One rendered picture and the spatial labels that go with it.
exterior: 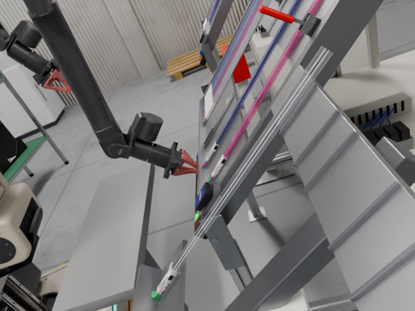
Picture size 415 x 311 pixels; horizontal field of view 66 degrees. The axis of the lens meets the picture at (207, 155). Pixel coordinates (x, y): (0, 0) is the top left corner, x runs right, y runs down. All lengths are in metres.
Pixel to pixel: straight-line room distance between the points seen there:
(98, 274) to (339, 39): 0.82
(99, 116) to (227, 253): 0.44
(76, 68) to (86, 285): 0.57
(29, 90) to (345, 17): 4.51
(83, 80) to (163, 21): 4.22
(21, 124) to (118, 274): 4.28
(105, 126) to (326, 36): 0.52
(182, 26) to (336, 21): 4.44
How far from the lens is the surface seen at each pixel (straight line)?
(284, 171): 1.93
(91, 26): 5.12
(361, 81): 1.32
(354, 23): 0.59
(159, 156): 0.87
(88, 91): 0.79
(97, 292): 0.95
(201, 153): 0.94
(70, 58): 0.76
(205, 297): 1.54
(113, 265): 0.98
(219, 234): 0.71
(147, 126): 0.84
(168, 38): 4.99
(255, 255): 1.57
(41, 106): 4.89
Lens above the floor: 1.20
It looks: 31 degrees down
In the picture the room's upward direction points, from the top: 24 degrees counter-clockwise
